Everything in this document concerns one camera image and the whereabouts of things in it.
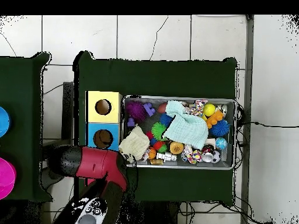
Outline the wooden three-hole sorting box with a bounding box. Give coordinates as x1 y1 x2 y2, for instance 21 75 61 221
84 90 123 187

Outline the silver wire mesh bin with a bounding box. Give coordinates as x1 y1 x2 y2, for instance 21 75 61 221
120 94 239 170

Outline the thin black floor cable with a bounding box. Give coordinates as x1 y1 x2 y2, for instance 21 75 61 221
242 120 299 128

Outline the mint green muslin cloth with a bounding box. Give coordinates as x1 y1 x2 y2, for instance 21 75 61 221
162 100 209 151

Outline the dark green table cloth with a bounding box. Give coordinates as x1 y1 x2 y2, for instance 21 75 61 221
73 50 239 206
0 52 53 202

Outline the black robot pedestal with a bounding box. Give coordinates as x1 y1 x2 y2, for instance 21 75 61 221
130 201 180 224

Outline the green spiky puffer ball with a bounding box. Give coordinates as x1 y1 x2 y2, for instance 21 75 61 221
151 121 167 141

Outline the yellow smooth ball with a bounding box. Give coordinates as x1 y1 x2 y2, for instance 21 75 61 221
202 103 217 117

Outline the purple knobbly rubber ball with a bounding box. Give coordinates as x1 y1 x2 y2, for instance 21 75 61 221
125 100 147 122

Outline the blue globe print ball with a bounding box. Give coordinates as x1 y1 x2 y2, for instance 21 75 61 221
214 136 228 151

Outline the orange pegged toy block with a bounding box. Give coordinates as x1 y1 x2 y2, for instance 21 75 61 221
206 110 224 130

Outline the cream muslin cloth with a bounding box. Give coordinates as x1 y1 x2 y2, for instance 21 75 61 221
118 125 151 164

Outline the blue round bowl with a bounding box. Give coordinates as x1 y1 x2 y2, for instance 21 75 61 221
0 106 12 138

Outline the magenta round bowl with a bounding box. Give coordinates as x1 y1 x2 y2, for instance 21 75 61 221
0 156 18 201

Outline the purple plastic block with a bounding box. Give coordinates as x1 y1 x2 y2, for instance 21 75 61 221
142 102 157 117

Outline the blue spiky puffer ball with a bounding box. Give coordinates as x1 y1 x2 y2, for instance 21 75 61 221
209 119 230 138

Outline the toy burger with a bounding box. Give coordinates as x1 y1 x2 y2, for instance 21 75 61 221
169 141 185 155

